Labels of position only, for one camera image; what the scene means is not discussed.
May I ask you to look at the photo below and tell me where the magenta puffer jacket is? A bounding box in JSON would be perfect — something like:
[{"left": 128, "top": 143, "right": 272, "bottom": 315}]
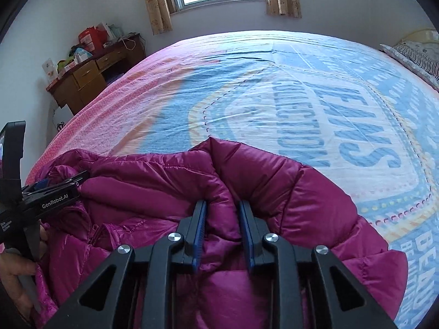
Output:
[{"left": 33, "top": 138, "right": 408, "bottom": 328}]

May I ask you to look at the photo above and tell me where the person's left hand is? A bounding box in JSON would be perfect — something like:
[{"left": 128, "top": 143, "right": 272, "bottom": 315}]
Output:
[{"left": 0, "top": 223, "right": 49, "bottom": 319}]

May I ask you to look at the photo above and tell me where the white paper bag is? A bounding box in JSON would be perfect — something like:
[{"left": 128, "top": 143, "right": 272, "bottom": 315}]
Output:
[{"left": 52, "top": 105, "right": 73, "bottom": 132}]

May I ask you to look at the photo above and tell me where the brown wooden desk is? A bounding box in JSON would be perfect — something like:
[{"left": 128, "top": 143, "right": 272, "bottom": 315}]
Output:
[{"left": 47, "top": 33, "right": 146, "bottom": 114}]

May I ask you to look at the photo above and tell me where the white carton box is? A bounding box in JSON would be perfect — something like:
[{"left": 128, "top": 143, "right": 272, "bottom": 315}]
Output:
[{"left": 42, "top": 58, "right": 58, "bottom": 83}]

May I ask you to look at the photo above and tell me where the green box on desk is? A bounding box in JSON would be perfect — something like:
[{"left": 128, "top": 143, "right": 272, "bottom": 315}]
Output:
[{"left": 57, "top": 57, "right": 77, "bottom": 73}]

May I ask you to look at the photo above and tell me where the red gift bag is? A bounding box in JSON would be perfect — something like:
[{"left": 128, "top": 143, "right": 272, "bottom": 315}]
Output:
[{"left": 78, "top": 27, "right": 108, "bottom": 53}]

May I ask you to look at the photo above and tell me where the blue pink printed bedsheet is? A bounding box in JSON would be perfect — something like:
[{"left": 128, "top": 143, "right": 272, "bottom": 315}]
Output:
[{"left": 28, "top": 31, "right": 438, "bottom": 328}]

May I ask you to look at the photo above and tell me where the left beige curtain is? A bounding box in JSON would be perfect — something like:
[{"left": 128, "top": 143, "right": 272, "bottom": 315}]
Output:
[{"left": 144, "top": 0, "right": 172, "bottom": 35}]

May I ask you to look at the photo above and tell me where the patterned pillow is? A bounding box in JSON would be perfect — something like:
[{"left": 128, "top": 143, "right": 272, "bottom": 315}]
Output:
[{"left": 380, "top": 40, "right": 438, "bottom": 91}]

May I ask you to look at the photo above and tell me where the cream wooden headboard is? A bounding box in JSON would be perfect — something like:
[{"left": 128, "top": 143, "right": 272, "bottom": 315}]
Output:
[{"left": 400, "top": 28, "right": 439, "bottom": 44}]

